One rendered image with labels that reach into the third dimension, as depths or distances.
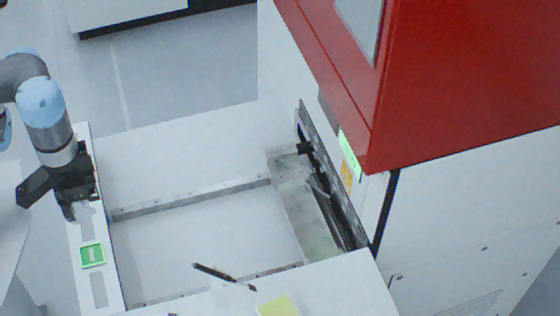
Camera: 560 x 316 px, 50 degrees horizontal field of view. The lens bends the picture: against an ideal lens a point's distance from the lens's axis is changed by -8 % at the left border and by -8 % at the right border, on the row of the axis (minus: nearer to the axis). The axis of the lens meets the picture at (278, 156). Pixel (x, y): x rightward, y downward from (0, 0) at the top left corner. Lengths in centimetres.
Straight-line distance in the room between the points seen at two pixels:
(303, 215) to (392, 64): 64
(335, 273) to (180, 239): 41
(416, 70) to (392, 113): 9
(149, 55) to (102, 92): 32
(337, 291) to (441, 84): 50
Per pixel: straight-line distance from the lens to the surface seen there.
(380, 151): 113
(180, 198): 160
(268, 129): 177
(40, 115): 102
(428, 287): 176
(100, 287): 138
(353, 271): 136
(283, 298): 124
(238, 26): 338
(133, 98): 305
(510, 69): 114
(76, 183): 117
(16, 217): 171
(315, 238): 149
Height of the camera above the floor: 214
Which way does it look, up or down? 51 degrees down
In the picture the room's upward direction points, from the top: 2 degrees clockwise
